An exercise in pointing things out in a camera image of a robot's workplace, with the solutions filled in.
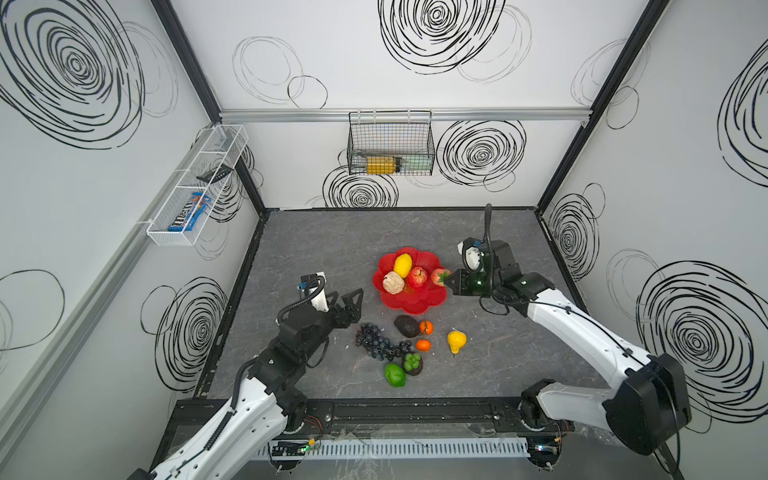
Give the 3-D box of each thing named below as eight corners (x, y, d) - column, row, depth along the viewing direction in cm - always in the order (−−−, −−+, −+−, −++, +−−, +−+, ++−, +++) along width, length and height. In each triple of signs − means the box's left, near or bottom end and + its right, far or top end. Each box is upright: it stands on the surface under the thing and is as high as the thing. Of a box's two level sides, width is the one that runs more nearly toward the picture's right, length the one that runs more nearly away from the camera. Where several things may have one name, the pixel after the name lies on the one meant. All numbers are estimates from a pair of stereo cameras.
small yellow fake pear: (448, 354, 86) (450, 349, 83) (446, 335, 89) (448, 330, 86) (465, 354, 86) (468, 349, 83) (462, 335, 89) (465, 330, 86)
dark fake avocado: (410, 341, 86) (410, 337, 84) (393, 323, 90) (393, 319, 87) (421, 331, 88) (422, 327, 86) (404, 314, 92) (404, 309, 89)
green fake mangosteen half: (402, 376, 81) (403, 370, 77) (402, 359, 84) (402, 353, 80) (422, 376, 81) (424, 370, 77) (421, 359, 84) (422, 353, 80)
